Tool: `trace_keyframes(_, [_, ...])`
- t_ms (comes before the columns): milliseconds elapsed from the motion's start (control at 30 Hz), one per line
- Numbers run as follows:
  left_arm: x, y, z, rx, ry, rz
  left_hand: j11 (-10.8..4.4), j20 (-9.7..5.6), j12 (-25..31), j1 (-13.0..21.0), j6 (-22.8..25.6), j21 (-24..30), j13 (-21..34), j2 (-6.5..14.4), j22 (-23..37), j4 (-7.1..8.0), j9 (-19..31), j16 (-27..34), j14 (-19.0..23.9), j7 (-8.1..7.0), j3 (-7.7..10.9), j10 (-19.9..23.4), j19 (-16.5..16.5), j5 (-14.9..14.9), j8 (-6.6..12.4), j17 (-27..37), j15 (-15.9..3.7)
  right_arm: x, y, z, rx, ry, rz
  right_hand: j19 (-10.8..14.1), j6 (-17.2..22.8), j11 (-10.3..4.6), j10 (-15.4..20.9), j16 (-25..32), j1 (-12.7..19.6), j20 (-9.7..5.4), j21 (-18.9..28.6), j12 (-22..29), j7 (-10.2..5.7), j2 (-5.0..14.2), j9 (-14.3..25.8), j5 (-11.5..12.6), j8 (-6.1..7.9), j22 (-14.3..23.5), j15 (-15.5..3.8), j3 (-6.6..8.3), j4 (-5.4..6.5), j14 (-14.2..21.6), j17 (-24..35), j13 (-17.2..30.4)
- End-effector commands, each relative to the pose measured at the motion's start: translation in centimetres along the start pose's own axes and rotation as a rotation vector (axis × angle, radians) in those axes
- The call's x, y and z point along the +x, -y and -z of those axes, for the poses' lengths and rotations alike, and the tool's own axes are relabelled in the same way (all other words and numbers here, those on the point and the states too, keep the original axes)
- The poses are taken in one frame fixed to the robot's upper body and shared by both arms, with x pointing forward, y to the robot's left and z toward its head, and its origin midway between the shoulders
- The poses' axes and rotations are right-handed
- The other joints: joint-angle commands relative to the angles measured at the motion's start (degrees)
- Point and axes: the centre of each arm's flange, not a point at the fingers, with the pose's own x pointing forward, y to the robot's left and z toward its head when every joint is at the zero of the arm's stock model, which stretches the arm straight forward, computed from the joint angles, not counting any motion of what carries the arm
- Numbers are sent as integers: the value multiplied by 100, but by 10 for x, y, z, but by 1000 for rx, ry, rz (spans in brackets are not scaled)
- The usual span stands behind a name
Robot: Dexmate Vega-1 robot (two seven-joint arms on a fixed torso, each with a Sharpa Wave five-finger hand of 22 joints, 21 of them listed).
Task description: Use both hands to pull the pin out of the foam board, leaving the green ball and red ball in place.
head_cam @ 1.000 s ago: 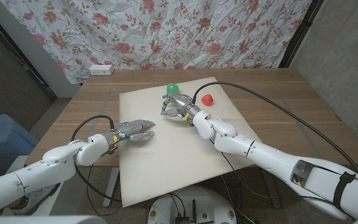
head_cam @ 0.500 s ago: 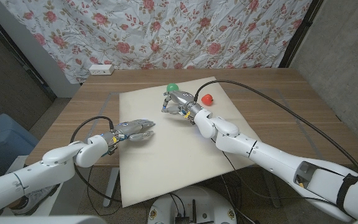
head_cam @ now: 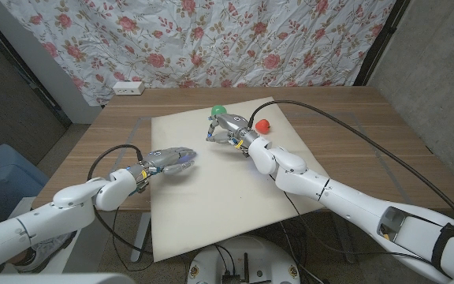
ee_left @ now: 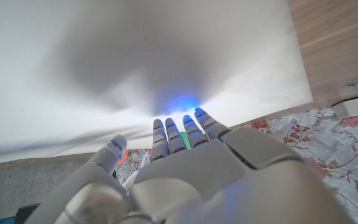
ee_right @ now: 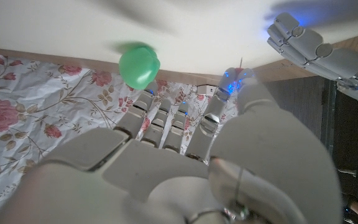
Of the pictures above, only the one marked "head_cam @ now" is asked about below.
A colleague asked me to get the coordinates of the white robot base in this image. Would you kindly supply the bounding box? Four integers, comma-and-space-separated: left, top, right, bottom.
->
187, 235, 302, 284

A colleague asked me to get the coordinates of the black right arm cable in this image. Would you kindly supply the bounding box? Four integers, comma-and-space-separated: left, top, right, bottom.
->
247, 99, 454, 237

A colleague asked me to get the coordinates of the red ball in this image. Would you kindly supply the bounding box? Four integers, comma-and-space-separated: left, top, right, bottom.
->
255, 118, 271, 135

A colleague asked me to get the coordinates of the black arm strap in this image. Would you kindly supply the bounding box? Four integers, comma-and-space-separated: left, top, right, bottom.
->
430, 222, 454, 274

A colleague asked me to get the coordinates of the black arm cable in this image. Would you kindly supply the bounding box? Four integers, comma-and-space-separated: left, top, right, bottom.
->
87, 144, 153, 256
247, 99, 454, 237

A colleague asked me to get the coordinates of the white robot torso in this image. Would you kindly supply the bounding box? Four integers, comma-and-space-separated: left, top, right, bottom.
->
0, 272, 136, 284

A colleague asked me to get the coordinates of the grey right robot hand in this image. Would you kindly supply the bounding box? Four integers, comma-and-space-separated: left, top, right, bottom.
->
206, 113, 260, 149

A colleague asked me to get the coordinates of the cream foam board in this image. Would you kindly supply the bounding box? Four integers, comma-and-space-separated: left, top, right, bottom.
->
150, 96, 330, 263

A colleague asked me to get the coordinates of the black backdrop stand pole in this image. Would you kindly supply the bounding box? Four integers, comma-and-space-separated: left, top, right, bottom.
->
0, 7, 73, 128
353, 0, 411, 87

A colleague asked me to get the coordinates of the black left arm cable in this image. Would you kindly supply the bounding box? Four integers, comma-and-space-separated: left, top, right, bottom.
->
87, 144, 153, 256

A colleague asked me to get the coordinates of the wooden table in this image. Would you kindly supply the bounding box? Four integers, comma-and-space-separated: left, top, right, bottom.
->
32, 85, 454, 214

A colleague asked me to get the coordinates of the floral backdrop cloth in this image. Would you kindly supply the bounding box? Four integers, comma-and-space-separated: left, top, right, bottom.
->
0, 0, 396, 107

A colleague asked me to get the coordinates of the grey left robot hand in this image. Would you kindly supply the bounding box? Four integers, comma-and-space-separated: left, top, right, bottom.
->
132, 147, 197, 181

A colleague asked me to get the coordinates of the blue storage bin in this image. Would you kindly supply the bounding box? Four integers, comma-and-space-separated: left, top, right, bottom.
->
0, 144, 50, 226

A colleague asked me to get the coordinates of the grey sneaker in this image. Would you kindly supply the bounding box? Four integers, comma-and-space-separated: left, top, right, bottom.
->
13, 231, 77, 274

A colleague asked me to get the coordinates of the white table leg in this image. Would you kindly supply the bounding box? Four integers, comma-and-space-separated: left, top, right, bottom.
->
130, 211, 154, 263

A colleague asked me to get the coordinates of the white power strip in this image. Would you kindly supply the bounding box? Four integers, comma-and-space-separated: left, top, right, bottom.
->
112, 80, 146, 96

